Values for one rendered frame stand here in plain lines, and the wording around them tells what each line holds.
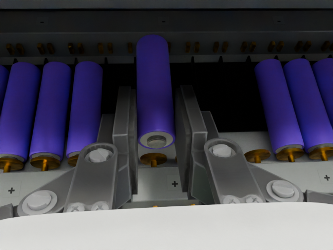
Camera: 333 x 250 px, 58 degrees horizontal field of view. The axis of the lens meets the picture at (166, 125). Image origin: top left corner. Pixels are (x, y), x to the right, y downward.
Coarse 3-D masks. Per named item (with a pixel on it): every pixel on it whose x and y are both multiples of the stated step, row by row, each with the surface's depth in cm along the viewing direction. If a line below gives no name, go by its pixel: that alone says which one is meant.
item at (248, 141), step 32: (0, 0) 20; (32, 0) 20; (64, 0) 20; (96, 0) 20; (128, 0) 21; (160, 0) 21; (192, 0) 21; (224, 0) 21; (256, 0) 21; (288, 0) 21; (320, 0) 21; (0, 64) 21; (64, 160) 18; (320, 160) 19
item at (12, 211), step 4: (8, 204) 9; (0, 208) 9; (4, 208) 9; (8, 208) 9; (12, 208) 9; (16, 208) 9; (0, 212) 8; (4, 212) 8; (8, 212) 8; (12, 212) 8; (16, 212) 9; (0, 216) 8; (4, 216) 8; (8, 216) 8; (12, 216) 8; (16, 216) 8
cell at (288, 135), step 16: (272, 64) 20; (256, 80) 21; (272, 80) 19; (272, 96) 19; (288, 96) 19; (272, 112) 19; (288, 112) 18; (272, 128) 18; (288, 128) 18; (272, 144) 18; (288, 144) 17
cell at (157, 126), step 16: (144, 48) 16; (160, 48) 16; (144, 64) 16; (160, 64) 15; (144, 80) 15; (160, 80) 15; (144, 96) 14; (160, 96) 14; (144, 112) 14; (160, 112) 14; (144, 128) 13; (160, 128) 13; (144, 144) 14; (160, 144) 14
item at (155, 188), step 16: (0, 176) 15; (16, 176) 15; (32, 176) 15; (48, 176) 15; (144, 176) 16; (160, 176) 16; (176, 176) 16; (288, 176) 16; (304, 176) 16; (320, 176) 16; (0, 192) 15; (16, 192) 15; (144, 192) 15; (160, 192) 15; (176, 192) 15; (128, 208) 16
